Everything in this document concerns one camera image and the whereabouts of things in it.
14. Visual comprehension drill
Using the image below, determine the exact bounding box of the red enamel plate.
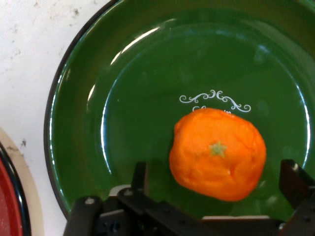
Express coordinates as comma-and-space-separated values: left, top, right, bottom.
0, 127, 45, 236

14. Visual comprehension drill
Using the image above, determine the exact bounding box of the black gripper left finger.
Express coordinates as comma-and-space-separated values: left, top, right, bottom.
63, 161, 203, 236

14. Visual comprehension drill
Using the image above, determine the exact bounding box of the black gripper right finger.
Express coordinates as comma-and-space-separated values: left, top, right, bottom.
278, 159, 315, 236

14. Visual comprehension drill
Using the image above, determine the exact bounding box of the green enamel plate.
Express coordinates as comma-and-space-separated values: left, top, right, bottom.
43, 0, 315, 224

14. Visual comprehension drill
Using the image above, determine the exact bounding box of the orange toy mandarin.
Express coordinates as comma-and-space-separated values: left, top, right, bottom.
168, 107, 267, 202

